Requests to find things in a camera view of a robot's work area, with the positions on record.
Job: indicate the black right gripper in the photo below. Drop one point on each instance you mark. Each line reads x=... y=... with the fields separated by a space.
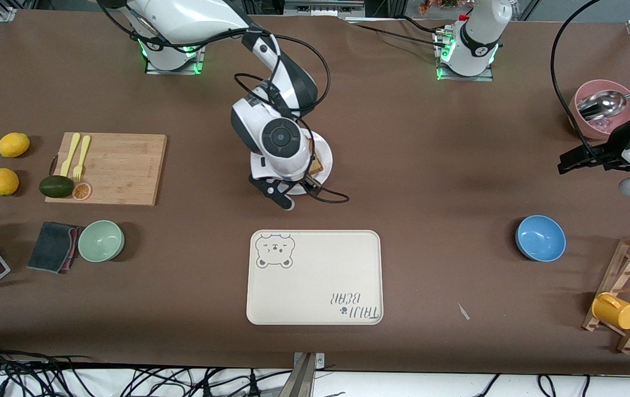
x=309 y=187

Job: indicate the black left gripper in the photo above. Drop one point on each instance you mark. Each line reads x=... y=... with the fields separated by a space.
x=614 y=145

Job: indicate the toasted bread slice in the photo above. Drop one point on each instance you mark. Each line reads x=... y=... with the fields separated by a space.
x=316 y=164

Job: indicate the round white plate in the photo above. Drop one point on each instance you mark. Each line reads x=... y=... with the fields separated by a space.
x=327 y=160

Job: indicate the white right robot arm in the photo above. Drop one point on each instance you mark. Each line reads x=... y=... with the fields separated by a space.
x=193 y=16

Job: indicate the silver metal scoop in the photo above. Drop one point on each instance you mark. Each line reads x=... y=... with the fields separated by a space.
x=602 y=105

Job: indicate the pink bowl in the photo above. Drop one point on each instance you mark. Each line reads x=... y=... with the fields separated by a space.
x=582 y=88

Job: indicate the blue bowl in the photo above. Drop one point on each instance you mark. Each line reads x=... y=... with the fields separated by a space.
x=540 y=238

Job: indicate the cream bear print tray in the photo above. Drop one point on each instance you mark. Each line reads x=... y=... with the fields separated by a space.
x=315 y=286

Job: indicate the yellow plastic cup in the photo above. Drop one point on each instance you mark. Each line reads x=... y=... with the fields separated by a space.
x=615 y=311

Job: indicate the grey metal box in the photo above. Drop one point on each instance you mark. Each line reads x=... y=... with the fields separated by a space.
x=323 y=6

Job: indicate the bamboo cutting board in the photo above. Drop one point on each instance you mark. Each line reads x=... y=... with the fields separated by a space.
x=122 y=171

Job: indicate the small white paper scrap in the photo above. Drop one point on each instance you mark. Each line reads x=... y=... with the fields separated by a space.
x=463 y=311

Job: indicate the colourful toy pile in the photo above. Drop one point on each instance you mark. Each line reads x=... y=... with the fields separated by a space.
x=436 y=5

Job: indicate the mint green bowl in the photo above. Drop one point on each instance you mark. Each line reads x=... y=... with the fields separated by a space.
x=101 y=241

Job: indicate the orange fruit slice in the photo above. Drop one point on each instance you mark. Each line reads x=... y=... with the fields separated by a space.
x=81 y=191

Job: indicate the yellow plastic fork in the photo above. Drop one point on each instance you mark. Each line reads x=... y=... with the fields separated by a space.
x=82 y=154

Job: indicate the yellow plastic knife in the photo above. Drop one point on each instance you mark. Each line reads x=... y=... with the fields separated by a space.
x=70 y=154

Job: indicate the dark green avocado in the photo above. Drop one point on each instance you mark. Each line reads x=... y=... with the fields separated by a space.
x=56 y=186

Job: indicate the folded grey cloth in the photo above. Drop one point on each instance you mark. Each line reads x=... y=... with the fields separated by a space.
x=50 y=247

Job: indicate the yellow lemon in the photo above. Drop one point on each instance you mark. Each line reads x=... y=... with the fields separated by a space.
x=4 y=182
x=14 y=145

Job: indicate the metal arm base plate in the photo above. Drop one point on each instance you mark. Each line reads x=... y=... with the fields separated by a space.
x=486 y=77
x=200 y=60

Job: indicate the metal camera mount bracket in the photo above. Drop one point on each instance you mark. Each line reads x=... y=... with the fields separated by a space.
x=307 y=375

